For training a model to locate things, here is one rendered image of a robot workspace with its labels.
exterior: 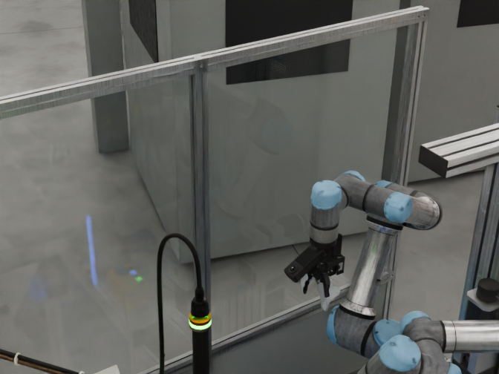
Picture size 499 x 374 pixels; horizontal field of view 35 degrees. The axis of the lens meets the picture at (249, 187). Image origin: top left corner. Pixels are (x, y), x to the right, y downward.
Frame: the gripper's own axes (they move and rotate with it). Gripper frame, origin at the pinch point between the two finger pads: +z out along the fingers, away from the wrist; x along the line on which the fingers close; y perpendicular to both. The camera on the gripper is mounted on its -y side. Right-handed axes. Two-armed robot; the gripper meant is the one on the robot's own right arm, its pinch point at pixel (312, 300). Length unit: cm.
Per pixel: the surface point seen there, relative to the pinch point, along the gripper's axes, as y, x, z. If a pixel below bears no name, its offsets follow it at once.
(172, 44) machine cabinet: 76, 213, 5
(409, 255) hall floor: 204, 150, 147
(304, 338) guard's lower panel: 36, 46, 62
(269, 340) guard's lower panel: 20, 46, 56
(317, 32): 34, 46, -57
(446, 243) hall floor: 233, 147, 147
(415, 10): 74, 46, -57
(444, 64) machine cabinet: 277, 208, 55
